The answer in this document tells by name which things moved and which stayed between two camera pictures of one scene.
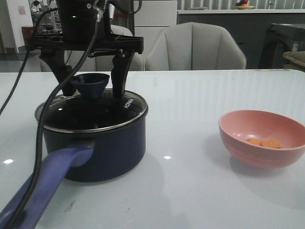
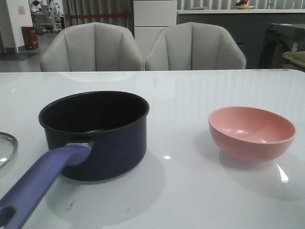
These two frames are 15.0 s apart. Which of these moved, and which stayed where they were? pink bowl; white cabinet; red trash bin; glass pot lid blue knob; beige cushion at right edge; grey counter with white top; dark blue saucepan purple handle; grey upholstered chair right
Moved: glass pot lid blue knob; dark blue saucepan purple handle; pink bowl
Stayed: grey counter with white top; red trash bin; white cabinet; beige cushion at right edge; grey upholstered chair right
